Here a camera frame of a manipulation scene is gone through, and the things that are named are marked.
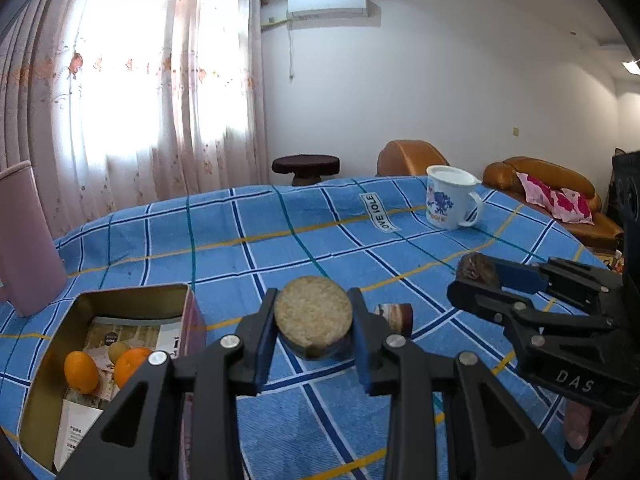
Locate pink electric kettle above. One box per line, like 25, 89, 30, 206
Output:
0, 160, 68, 317

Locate small jar with cork lid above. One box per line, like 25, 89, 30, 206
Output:
274, 276, 355, 360

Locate blue plaid tablecloth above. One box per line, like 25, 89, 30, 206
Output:
0, 176, 621, 480

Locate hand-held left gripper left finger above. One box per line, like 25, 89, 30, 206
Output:
57, 287, 278, 480

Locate orange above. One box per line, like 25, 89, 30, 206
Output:
114, 346, 153, 388
64, 351, 99, 394

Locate dark passion fruit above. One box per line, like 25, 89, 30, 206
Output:
457, 254, 501, 288

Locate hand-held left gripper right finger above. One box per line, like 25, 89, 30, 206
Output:
346, 287, 561, 480

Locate pink floral pillow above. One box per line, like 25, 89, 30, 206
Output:
516, 172, 596, 225

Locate person's right hand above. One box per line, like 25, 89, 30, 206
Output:
563, 402, 593, 451

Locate dark round stool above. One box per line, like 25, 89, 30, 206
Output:
271, 155, 341, 187

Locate brown leather armchair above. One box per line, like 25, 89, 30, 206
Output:
376, 140, 451, 178

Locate black speaker cabinet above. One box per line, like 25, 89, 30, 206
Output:
611, 149, 640, 276

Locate white air conditioner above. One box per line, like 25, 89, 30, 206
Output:
286, 0, 367, 17

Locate brown leather sofa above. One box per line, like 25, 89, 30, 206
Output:
482, 156, 626, 251

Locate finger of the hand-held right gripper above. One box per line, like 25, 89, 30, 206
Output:
492, 257, 621, 311
446, 280, 613, 343

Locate printed paper leaflet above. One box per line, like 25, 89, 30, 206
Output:
54, 315, 183, 473

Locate sheer floral curtain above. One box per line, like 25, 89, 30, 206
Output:
0, 0, 271, 241

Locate small jar with striped label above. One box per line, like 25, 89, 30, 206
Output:
375, 302, 415, 338

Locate white enamel mug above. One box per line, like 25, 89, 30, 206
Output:
426, 165, 485, 231

